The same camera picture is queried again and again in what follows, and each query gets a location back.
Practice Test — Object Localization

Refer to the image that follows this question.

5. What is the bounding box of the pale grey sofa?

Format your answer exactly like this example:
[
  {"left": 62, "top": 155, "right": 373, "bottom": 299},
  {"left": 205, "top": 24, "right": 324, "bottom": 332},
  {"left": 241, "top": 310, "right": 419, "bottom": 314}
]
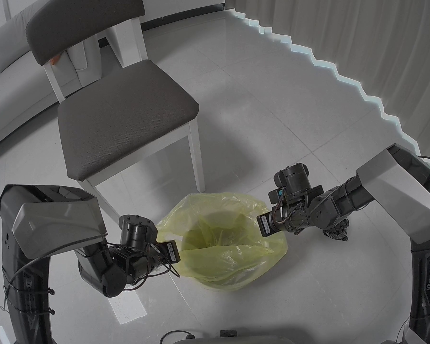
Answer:
[{"left": 0, "top": 0, "right": 104, "bottom": 157}]

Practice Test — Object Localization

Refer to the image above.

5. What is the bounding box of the yellow plastic bag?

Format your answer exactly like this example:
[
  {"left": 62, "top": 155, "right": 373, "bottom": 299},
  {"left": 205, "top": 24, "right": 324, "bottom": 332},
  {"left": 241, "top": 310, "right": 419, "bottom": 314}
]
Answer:
[{"left": 156, "top": 191, "right": 289, "bottom": 292}]

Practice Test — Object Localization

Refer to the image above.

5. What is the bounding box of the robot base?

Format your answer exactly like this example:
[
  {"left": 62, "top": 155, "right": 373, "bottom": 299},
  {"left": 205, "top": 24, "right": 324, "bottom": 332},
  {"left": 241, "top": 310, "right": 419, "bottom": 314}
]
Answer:
[{"left": 172, "top": 329, "right": 287, "bottom": 344}]

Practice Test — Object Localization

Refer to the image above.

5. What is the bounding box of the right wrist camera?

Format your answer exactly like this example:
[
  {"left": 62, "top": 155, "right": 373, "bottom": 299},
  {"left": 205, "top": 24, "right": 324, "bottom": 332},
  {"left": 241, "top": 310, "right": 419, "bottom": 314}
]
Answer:
[{"left": 268, "top": 188, "right": 286, "bottom": 205}]

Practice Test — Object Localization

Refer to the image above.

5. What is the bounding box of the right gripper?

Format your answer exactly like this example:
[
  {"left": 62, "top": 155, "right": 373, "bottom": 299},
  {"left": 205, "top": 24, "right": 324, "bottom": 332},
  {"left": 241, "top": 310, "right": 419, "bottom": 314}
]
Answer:
[{"left": 257, "top": 204, "right": 310, "bottom": 238}]

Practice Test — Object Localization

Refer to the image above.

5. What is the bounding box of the pale grey cushion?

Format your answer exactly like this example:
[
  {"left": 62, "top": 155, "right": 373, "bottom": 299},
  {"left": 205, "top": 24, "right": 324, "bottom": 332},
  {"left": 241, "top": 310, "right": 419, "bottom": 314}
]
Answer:
[{"left": 0, "top": 0, "right": 59, "bottom": 76}]

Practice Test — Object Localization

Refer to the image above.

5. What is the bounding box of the black plastic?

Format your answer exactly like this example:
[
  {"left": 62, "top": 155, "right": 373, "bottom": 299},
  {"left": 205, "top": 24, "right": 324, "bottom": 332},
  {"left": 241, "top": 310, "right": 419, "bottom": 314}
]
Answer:
[{"left": 322, "top": 219, "right": 349, "bottom": 242}]

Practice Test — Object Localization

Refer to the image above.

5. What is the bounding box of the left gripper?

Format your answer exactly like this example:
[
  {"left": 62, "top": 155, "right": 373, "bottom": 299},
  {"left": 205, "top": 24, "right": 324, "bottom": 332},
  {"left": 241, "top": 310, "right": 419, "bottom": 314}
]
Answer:
[{"left": 136, "top": 240, "right": 182, "bottom": 273}]

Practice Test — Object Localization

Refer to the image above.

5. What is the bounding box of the white trash bin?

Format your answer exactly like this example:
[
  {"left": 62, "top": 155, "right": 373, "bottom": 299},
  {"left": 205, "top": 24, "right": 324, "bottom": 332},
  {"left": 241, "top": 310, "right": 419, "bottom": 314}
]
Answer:
[{"left": 161, "top": 210, "right": 273, "bottom": 291}]

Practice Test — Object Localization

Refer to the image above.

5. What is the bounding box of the black cable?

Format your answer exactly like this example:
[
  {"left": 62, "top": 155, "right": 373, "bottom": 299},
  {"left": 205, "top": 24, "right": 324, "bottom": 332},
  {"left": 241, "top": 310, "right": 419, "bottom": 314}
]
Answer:
[{"left": 159, "top": 330, "right": 196, "bottom": 344}]

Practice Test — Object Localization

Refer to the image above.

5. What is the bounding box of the beige curtain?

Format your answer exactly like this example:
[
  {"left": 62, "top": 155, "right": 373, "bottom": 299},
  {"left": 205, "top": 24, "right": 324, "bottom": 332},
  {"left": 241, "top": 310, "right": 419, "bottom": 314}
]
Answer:
[{"left": 224, "top": 0, "right": 430, "bottom": 178}]

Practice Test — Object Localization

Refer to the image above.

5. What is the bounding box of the grey seat white chair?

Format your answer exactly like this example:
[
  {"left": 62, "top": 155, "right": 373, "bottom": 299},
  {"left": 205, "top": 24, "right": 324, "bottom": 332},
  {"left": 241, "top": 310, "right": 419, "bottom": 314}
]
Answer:
[{"left": 25, "top": 0, "right": 205, "bottom": 226}]

